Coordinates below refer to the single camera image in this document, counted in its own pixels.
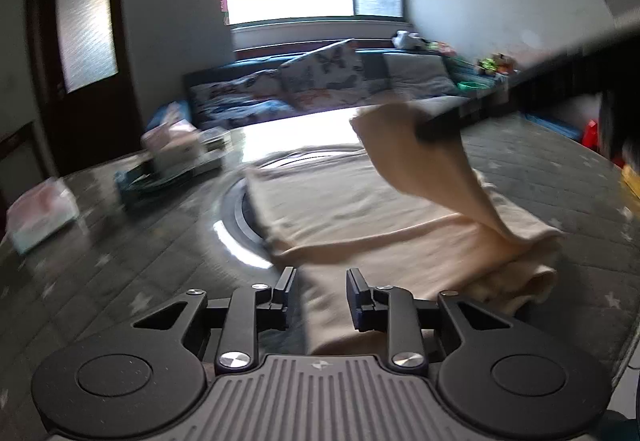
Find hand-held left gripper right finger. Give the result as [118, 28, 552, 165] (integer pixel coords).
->
[346, 267, 513, 374]

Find yellow object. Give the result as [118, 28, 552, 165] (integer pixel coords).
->
[620, 161, 640, 199]

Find long butterfly print pillow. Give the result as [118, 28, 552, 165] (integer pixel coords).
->
[190, 71, 286, 109]

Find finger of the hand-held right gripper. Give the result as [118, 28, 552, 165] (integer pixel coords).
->
[415, 21, 640, 143]
[597, 90, 640, 163]

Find panda plush toy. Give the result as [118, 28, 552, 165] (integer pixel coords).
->
[392, 30, 426, 49]

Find grey pillow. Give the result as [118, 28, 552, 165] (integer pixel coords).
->
[382, 55, 458, 97]

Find cream sweatshirt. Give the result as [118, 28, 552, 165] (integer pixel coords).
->
[244, 102, 566, 357]

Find white remote control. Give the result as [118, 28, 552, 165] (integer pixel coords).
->
[199, 152, 227, 173]

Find round black induction cooktop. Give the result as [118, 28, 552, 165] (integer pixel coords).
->
[212, 171, 281, 269]

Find pink and white tissue box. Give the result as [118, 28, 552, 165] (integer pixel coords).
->
[142, 104, 202, 168]

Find blue and black device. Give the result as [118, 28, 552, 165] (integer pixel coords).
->
[115, 160, 197, 202]

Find dark wooden door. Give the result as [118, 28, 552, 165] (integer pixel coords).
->
[25, 0, 146, 177]

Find folded butterfly print quilt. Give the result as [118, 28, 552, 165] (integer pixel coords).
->
[197, 98, 296, 129]

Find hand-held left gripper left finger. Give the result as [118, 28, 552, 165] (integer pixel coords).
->
[132, 266, 298, 374]

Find blue sofa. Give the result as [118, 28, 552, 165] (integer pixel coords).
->
[182, 46, 586, 142]

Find pink soft tissue pack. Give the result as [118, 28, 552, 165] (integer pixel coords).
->
[7, 178, 78, 254]

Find group of small plush toys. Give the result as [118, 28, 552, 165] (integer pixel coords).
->
[477, 54, 516, 74]

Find large butterfly print pillow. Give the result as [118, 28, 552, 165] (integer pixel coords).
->
[279, 40, 371, 109]

